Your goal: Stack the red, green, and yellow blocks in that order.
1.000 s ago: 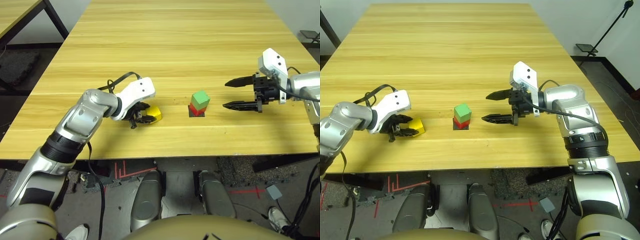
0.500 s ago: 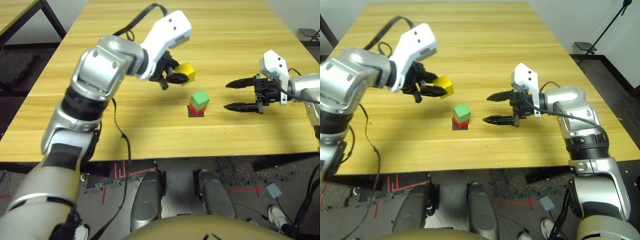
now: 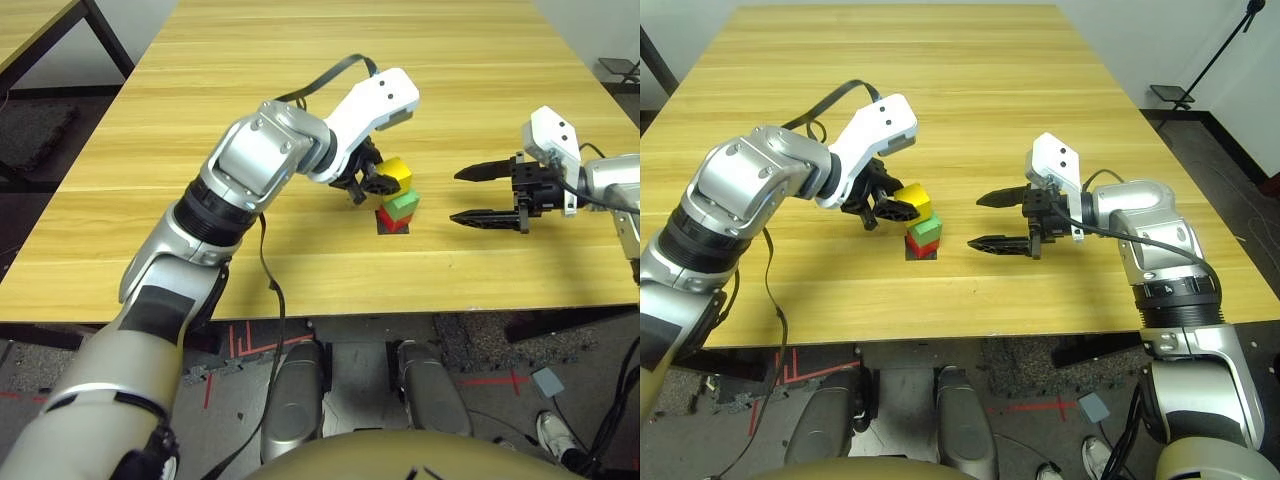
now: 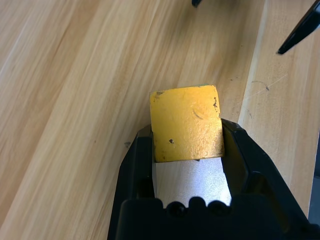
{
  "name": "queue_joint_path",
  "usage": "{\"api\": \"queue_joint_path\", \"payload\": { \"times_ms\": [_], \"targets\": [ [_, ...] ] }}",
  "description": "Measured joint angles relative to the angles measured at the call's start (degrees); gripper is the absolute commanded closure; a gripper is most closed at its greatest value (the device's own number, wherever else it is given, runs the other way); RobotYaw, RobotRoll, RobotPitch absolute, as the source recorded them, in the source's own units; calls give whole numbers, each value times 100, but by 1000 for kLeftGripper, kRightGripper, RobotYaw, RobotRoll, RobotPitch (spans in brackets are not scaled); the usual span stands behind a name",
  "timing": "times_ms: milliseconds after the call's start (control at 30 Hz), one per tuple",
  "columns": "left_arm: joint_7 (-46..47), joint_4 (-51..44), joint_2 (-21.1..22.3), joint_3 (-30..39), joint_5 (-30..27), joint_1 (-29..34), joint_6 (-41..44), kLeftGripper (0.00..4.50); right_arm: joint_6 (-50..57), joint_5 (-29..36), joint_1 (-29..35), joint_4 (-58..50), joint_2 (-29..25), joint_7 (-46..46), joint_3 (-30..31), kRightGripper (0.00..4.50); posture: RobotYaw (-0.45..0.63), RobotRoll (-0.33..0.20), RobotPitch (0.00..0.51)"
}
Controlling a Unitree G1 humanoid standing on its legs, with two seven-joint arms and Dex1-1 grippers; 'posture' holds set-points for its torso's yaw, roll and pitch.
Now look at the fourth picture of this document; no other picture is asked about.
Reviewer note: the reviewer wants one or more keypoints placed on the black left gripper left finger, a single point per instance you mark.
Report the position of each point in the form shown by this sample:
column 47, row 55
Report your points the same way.
column 137, row 170

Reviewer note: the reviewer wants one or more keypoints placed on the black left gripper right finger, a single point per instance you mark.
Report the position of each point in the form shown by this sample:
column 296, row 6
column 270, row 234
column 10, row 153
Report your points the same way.
column 240, row 160

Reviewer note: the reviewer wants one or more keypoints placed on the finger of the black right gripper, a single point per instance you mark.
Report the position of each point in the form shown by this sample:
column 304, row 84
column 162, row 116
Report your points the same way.
column 305, row 25
column 196, row 2

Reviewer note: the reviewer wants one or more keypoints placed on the yellow wooden block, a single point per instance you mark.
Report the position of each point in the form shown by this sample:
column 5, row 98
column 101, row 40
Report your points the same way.
column 186, row 125

